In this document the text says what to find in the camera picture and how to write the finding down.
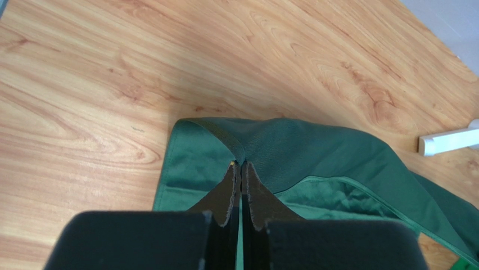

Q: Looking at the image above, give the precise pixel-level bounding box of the bright green t-shirt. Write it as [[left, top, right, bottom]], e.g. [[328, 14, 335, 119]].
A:
[[450, 259, 478, 270]]

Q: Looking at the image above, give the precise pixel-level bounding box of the white rack base foot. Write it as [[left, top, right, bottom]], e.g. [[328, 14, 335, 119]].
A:
[[418, 119, 478, 156]]

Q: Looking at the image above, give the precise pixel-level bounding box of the dark green cloth napkin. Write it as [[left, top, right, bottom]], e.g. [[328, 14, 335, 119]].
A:
[[153, 118, 478, 267]]

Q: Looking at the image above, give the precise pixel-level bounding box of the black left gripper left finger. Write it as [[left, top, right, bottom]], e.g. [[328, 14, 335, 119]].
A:
[[45, 161, 240, 269]]

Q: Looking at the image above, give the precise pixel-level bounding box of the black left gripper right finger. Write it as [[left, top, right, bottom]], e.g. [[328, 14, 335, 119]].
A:
[[241, 161, 427, 269]]

